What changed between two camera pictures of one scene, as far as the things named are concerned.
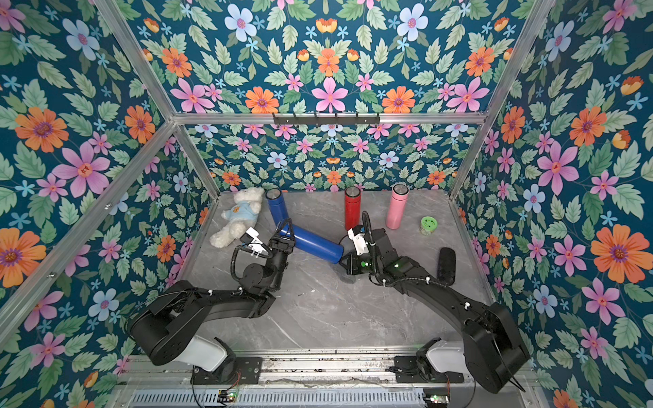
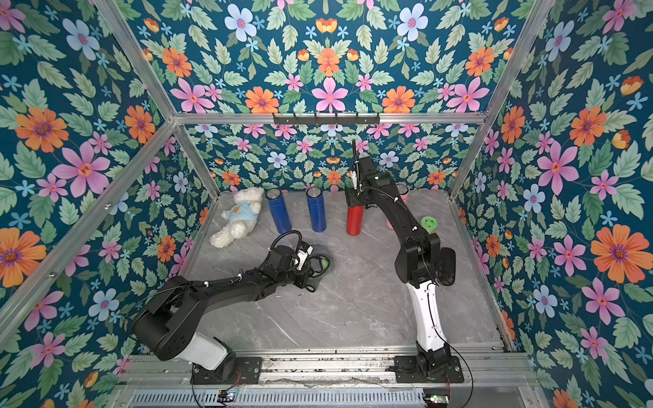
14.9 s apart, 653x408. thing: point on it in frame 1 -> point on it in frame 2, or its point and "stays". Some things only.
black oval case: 446,266 stays
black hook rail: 326,119 stays
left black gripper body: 284,250 -> 300,278
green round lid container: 428,224 stays
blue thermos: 276,205 stays
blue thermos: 307,240 -> 316,207
